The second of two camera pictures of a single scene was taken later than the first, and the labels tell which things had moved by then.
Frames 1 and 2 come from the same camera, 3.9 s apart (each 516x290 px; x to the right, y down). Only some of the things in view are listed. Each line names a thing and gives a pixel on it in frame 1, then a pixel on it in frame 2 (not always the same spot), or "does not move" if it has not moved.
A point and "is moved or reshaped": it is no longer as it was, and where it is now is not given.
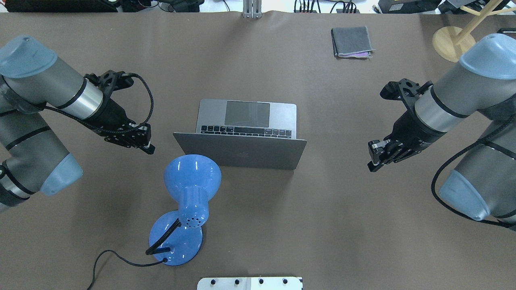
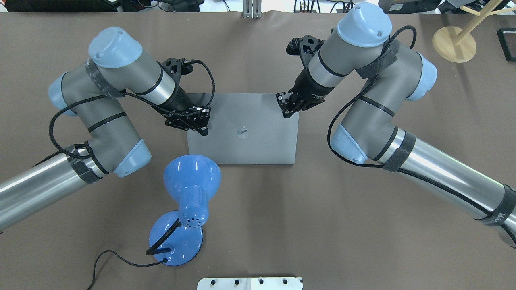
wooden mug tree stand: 450,43 does not move
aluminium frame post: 252,9 does not move
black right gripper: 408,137 to 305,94
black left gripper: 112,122 to 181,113
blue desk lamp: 176,237 does not move
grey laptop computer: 245,134 is moved or reshaped
